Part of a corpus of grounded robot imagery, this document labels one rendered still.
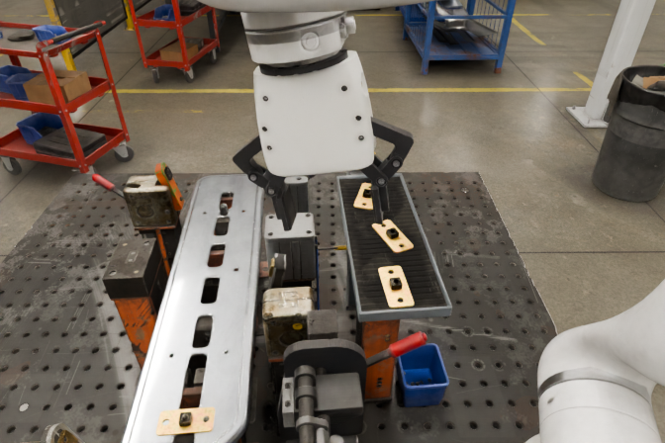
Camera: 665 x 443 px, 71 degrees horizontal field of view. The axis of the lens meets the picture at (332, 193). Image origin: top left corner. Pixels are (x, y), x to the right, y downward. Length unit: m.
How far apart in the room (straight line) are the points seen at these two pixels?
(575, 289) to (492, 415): 1.51
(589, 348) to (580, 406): 0.06
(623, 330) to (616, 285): 2.18
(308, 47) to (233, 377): 0.61
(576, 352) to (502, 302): 0.79
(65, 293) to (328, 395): 1.06
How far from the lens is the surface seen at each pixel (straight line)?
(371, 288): 0.73
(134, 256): 1.06
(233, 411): 0.81
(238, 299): 0.95
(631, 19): 4.13
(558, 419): 0.62
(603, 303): 2.60
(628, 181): 3.32
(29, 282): 1.64
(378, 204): 0.44
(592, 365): 0.64
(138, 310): 1.09
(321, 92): 0.39
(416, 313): 0.71
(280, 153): 0.42
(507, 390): 1.24
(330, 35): 0.37
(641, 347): 0.54
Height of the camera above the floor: 1.69
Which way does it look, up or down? 35 degrees down
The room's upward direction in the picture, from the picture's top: straight up
